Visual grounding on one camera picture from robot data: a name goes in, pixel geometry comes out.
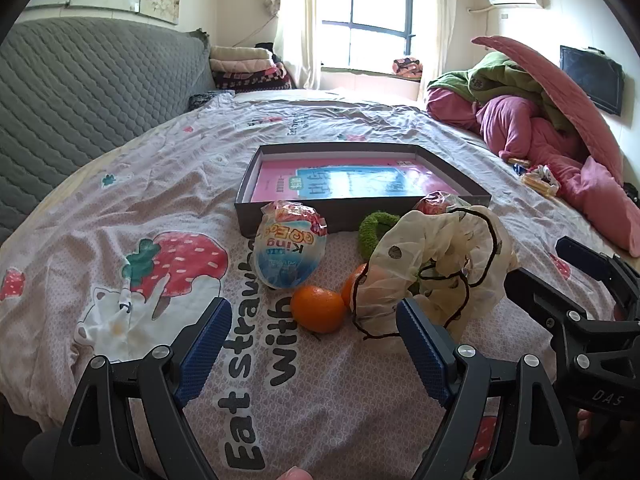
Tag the yellow wafer packet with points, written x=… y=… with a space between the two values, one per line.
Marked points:
x=540 y=187

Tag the pink folded blanket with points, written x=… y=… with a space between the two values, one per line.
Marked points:
x=240 y=66

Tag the salmon quilted blanket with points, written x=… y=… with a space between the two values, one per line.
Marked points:
x=575 y=95

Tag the dark knitted pillow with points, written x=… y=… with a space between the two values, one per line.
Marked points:
x=210 y=99

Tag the dark clothing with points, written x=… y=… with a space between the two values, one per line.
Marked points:
x=264 y=47

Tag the person's left hand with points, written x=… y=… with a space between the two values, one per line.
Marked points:
x=296 y=474

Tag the cream dotted sheer cloth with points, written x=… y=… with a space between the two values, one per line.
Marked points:
x=400 y=260

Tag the small blue snack packet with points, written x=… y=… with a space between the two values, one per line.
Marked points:
x=521 y=170

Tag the cream curtain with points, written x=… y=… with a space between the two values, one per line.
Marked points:
x=440 y=25
x=295 y=20

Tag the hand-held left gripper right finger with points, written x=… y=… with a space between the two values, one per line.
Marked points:
x=425 y=355

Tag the black wall television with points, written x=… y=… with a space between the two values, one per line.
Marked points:
x=592 y=77

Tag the grey quilted headboard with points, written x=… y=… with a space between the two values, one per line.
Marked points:
x=75 y=100

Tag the white wall pipe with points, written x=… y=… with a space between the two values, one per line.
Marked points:
x=480 y=9

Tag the tan biscuit packet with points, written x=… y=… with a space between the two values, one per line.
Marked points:
x=518 y=161

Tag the egg-shaped toy packet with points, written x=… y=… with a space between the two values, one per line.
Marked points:
x=290 y=255

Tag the red snack ball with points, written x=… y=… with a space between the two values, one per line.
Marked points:
x=435 y=204

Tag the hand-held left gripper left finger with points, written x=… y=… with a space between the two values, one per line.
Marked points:
x=205 y=350

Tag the grey shallow cardboard box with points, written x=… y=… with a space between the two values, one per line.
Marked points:
x=350 y=217

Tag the green quilt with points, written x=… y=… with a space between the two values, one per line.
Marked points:
x=500 y=80

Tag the person's right hand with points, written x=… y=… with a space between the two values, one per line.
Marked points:
x=584 y=425

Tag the orange tangerine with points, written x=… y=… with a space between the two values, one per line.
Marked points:
x=317 y=310
x=352 y=287

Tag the cream folded blanket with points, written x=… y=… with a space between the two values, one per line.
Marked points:
x=237 y=53

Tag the magenta fleece blanket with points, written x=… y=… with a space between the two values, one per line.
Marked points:
x=510 y=120

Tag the orange patterned folded blanket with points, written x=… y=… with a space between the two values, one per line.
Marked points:
x=407 y=67

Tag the dark patterned folded blanket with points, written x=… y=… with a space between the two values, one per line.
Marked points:
x=255 y=82

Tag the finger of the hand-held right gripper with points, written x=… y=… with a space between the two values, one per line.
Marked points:
x=580 y=252
x=540 y=300

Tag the dark framed window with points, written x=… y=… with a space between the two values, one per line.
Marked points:
x=375 y=10

